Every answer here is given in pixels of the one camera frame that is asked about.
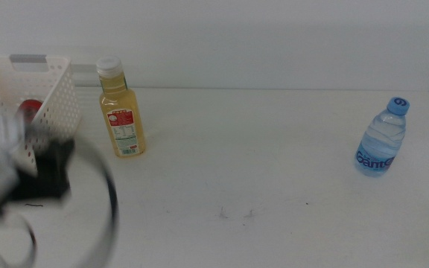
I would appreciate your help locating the red cola can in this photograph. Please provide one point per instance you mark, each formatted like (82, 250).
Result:
(30, 109)

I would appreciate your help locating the yellow juice bottle white cap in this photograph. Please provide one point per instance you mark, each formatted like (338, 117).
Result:
(122, 111)

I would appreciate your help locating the clear water bottle blue cap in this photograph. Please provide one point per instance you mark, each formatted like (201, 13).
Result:
(380, 145)

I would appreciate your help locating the small black thread scrap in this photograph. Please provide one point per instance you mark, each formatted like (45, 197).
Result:
(34, 205)

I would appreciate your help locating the white perforated plastic basket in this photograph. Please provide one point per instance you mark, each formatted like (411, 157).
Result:
(62, 93)

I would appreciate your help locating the grey wall trunking strip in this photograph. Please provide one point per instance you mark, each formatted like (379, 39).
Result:
(84, 74)

